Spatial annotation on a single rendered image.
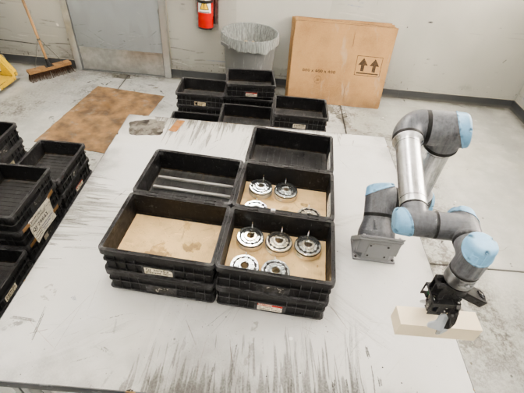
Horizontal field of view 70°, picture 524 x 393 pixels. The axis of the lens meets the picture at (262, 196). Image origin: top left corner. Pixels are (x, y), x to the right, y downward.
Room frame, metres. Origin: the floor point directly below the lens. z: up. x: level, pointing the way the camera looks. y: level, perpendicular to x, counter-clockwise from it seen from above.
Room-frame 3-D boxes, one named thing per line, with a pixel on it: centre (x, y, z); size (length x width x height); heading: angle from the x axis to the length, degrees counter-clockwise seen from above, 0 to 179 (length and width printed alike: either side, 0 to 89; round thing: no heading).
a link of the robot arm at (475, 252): (0.63, -0.53, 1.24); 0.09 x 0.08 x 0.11; 174
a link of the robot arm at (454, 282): (0.62, -0.53, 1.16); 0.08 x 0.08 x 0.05
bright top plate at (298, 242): (0.95, -0.19, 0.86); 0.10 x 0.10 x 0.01
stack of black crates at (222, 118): (2.53, 0.18, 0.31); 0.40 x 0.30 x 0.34; 91
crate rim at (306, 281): (0.89, -0.08, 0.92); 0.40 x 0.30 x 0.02; 86
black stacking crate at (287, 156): (1.49, -0.12, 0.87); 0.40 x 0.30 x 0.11; 86
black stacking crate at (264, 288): (0.89, -0.08, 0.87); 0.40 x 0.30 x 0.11; 86
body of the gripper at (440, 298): (0.62, -0.53, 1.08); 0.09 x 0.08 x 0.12; 91
